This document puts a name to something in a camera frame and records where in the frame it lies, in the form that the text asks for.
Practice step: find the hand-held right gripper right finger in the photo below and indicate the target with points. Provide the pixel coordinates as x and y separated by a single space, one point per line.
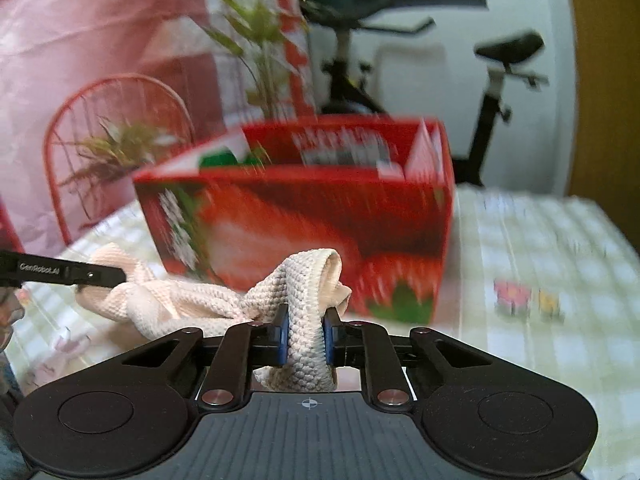
328 342

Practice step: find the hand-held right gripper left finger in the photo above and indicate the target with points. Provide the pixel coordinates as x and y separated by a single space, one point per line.
283 345

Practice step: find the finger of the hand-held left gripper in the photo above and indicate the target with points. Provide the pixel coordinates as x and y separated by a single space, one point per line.
60 272

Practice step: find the cream knitted cloth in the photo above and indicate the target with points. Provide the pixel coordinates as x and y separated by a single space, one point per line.
305 285

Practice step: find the red strawberry print cardboard box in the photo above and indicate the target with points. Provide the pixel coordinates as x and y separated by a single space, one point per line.
310 230

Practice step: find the green tinsel pompom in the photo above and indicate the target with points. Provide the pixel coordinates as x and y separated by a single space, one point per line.
217 160

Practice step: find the person's left hand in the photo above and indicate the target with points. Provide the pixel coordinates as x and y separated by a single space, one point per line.
9 317

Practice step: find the person's leg in jeans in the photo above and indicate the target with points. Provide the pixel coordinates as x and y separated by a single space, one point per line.
7 435

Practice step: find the printed backdrop cloth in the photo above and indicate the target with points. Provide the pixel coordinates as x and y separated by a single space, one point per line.
75 35

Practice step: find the black exercise bike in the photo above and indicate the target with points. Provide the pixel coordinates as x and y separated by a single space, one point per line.
510 45

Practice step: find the wooden door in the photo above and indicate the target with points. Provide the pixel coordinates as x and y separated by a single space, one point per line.
610 110

